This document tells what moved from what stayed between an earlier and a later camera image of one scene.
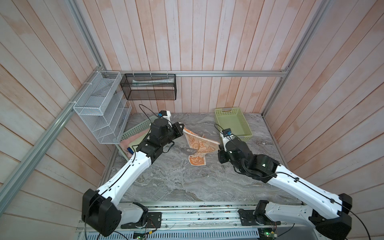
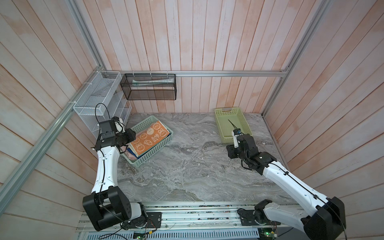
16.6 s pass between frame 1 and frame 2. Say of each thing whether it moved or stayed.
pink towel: stayed
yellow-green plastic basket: stayed
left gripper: moved
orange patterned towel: moved
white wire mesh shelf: stayed
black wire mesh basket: stayed
